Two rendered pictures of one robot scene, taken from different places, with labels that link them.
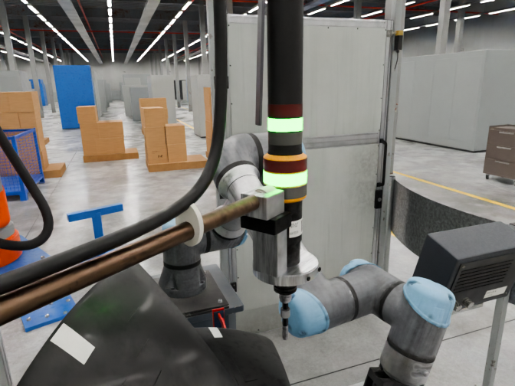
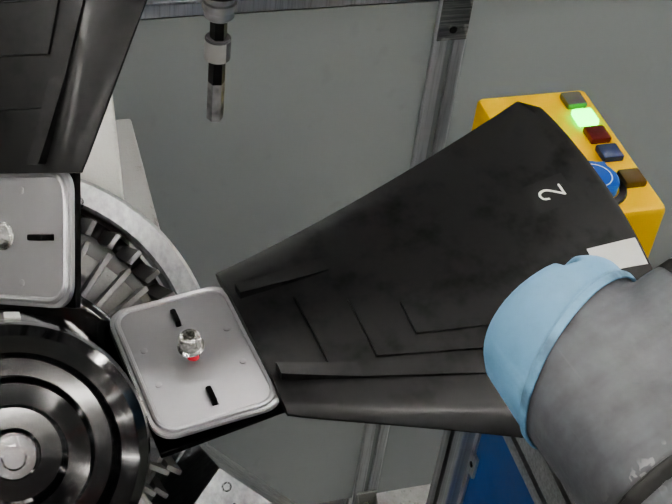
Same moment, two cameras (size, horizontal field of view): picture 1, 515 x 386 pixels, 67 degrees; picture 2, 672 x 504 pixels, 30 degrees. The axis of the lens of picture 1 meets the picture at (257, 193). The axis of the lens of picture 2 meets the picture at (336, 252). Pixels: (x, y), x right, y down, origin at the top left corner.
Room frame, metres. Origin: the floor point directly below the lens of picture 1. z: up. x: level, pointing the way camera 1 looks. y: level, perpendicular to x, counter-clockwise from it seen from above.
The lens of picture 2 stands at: (0.42, -0.44, 1.67)
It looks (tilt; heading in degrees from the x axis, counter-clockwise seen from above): 42 degrees down; 88
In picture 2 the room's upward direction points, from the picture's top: 8 degrees clockwise
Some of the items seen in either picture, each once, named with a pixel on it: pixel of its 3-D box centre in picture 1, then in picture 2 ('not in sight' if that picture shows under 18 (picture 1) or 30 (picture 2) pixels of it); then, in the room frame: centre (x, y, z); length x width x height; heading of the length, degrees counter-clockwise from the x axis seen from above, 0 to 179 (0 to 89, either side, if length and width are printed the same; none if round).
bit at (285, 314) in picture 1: (285, 318); (216, 64); (0.38, -0.03, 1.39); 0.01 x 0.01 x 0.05
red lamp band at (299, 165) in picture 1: (285, 162); not in sight; (0.38, -0.03, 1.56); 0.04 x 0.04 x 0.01
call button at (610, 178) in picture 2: not in sight; (592, 182); (0.64, 0.33, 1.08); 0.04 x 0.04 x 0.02
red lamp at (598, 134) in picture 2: not in sight; (597, 134); (0.65, 0.39, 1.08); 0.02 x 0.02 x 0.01; 19
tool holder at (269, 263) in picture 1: (280, 230); not in sight; (0.37, -0.02, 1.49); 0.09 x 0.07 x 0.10; 144
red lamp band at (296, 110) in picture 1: (285, 109); not in sight; (0.38, -0.03, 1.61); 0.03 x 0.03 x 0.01
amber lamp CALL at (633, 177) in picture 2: not in sight; (631, 178); (0.67, 0.34, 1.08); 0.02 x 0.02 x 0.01; 19
